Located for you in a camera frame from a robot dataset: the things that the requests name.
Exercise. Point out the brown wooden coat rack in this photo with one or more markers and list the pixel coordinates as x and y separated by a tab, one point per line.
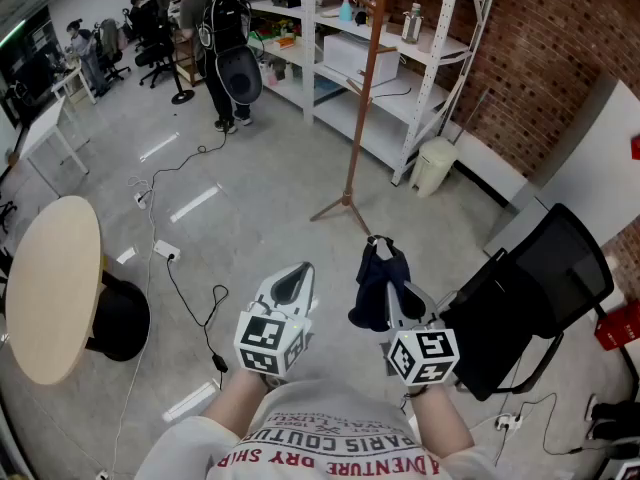
361	118

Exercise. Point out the person's grey shoe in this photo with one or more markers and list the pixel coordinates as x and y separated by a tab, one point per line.
274	382

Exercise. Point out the pink cup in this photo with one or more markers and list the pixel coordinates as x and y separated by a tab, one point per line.
425	42

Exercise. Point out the white metal shelf unit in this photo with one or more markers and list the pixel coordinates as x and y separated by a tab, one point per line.
425	83

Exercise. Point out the person's left forearm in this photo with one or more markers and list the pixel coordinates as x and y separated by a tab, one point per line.
235	398

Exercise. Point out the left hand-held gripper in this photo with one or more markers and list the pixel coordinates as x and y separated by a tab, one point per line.
272	340

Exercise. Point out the white microwave oven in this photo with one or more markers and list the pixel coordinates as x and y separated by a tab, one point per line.
350	58

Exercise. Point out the small black object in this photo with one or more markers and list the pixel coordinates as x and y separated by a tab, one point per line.
361	18

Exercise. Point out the black round stool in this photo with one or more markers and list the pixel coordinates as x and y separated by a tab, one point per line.
122	323

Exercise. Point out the teal spray bottle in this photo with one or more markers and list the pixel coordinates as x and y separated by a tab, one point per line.
346	10

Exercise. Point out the person's right forearm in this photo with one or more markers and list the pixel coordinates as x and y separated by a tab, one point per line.
440	423

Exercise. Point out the black mesh office chair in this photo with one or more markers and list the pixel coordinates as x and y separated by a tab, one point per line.
505	328

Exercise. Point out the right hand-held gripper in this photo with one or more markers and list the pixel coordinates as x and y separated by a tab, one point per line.
425	353

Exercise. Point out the orange packet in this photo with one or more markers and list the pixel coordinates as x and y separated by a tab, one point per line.
285	42

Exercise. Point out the small white desk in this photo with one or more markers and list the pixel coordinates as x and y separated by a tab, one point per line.
70	75

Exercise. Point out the clear plastic bottle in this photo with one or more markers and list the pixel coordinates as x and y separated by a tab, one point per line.
412	25

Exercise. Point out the dark navy cloth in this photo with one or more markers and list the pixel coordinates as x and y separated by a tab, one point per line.
375	288

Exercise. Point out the white rectangular table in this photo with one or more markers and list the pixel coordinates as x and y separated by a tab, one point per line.
42	128

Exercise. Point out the black floor stand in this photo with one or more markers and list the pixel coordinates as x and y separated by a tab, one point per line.
182	97

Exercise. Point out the round light wooden table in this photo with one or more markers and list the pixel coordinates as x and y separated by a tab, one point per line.
52	288

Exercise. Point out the thin grey stick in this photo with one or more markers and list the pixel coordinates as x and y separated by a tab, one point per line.
472	115

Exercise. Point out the white power strip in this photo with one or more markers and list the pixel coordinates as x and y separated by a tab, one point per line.
166	250
141	199
509	421

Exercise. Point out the red box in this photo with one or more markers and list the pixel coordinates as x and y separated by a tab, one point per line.
620	325

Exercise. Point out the cream trash bin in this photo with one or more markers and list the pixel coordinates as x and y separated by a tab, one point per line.
432	165

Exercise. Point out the person's white printed shirt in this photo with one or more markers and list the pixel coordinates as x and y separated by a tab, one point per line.
320	438

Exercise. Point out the white cabinet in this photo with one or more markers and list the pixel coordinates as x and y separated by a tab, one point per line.
595	178

